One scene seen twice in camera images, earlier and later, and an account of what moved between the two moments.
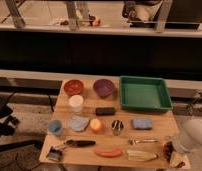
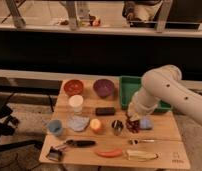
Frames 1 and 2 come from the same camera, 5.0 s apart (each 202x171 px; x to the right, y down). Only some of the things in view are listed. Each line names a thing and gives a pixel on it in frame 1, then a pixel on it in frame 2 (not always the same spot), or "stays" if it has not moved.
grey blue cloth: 78,123 stays
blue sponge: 142,123 stays
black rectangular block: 105,111 stays
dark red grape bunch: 167,151 -> 133,126
